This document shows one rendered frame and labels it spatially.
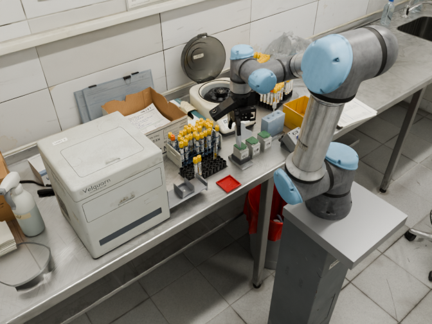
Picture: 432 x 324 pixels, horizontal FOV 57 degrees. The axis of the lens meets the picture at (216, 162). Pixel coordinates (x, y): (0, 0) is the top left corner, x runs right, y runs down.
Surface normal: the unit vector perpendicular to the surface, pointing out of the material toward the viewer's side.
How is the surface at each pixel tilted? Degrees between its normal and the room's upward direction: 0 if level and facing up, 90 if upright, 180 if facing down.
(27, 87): 90
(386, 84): 0
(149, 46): 90
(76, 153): 0
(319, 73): 83
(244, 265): 0
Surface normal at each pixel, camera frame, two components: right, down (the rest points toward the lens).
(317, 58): -0.87, 0.22
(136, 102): 0.61, 0.47
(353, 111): 0.00, -0.77
